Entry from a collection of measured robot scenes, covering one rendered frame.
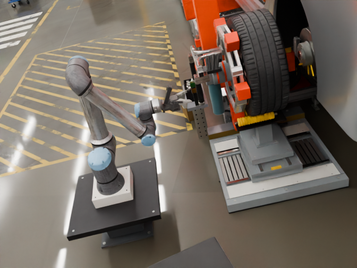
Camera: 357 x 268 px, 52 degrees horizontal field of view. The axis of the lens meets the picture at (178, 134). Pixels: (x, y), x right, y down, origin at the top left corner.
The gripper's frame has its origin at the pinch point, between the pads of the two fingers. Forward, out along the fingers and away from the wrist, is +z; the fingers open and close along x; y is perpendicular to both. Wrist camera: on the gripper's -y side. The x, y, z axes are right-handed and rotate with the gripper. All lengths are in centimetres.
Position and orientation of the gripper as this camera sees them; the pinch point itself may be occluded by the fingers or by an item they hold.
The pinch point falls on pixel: (190, 94)
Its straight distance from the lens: 232.9
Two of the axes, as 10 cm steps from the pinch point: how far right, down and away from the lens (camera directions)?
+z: 9.7, -2.3, -0.5
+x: 0.8, 5.3, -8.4
